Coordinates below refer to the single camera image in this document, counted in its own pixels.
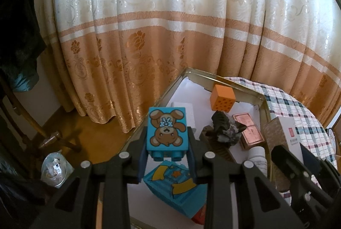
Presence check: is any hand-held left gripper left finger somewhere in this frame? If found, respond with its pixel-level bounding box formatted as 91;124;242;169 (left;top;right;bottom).
29;125;150;229

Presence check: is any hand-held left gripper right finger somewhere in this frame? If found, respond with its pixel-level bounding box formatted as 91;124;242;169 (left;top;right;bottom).
186;126;304;229

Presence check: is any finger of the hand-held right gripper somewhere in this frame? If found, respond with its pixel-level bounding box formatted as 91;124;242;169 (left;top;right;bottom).
300;142;341;192
270;145;312;192

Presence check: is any white box with red label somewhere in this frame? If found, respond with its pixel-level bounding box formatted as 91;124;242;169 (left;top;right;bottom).
262;117;301;192

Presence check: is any white plastic bottle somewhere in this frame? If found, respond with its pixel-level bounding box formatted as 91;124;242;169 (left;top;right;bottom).
248;146;268;173

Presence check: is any blue building block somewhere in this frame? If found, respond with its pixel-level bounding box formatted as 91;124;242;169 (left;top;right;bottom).
142;161;208;219

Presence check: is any small blue patterned packet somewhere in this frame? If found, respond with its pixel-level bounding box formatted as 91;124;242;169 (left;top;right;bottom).
146;107;191;161

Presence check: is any copper coloured box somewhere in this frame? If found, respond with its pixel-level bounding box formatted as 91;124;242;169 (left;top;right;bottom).
232;112;265;150

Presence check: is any red building block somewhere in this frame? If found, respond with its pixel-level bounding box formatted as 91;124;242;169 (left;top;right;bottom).
192;208;208;225

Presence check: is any orange cube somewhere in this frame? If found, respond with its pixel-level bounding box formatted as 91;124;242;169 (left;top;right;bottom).
209;84;236;113

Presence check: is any gold tin box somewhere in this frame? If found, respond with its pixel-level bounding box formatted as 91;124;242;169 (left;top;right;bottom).
98;67;272;229

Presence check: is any plaid tablecloth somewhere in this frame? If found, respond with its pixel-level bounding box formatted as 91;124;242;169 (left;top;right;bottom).
224;77;341;200

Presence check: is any white paper liner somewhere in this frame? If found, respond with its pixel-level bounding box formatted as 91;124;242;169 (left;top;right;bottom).
128;77;267;229

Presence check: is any clear bag with scraps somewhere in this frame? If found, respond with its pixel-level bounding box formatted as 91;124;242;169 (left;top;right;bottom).
41;152;75;188

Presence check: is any dark wooden chair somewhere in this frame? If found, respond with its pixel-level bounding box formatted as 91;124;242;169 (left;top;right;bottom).
0;77;80;166

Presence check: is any teal cloth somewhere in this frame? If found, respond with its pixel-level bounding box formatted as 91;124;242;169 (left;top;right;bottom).
12;69;39;92

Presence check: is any cream and orange floral curtain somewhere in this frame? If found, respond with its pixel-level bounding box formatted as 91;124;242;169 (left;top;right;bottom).
35;0;341;134

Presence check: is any dark hanging coat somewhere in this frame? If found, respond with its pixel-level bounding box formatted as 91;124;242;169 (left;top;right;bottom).
0;0;47;91

